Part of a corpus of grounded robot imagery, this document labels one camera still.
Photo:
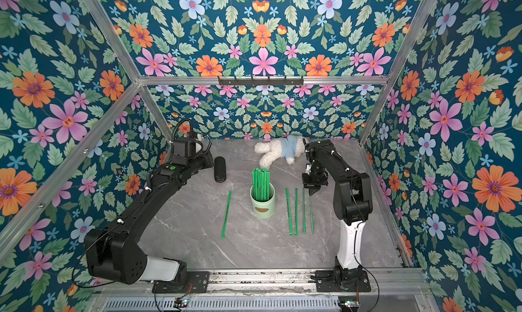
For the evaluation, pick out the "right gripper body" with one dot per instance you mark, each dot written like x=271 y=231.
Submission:
x=314 y=179

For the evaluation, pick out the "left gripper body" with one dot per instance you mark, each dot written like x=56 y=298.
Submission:
x=200 y=162

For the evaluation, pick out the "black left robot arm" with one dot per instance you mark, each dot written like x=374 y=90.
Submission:
x=113 y=253

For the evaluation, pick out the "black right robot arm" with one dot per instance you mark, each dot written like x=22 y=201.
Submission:
x=352 y=205

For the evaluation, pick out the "light green storage cup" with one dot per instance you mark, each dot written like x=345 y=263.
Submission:
x=265 y=209

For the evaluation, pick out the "bundle of green wrapped straws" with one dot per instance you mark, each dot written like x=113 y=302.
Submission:
x=261 y=184

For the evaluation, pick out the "black remote control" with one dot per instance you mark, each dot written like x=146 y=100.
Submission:
x=220 y=173

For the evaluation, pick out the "white plush teddy bear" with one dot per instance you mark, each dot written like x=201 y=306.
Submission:
x=288 y=148

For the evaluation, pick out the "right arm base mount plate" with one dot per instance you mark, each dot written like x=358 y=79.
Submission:
x=325 y=282

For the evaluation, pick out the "black wall hook rack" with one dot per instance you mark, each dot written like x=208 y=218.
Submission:
x=259 y=81

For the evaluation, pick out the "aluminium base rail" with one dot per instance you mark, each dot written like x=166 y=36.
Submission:
x=383 y=280

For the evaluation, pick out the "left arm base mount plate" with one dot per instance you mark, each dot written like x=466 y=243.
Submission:
x=195 y=281

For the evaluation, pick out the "white vented cable duct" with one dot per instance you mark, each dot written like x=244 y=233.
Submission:
x=224 y=304

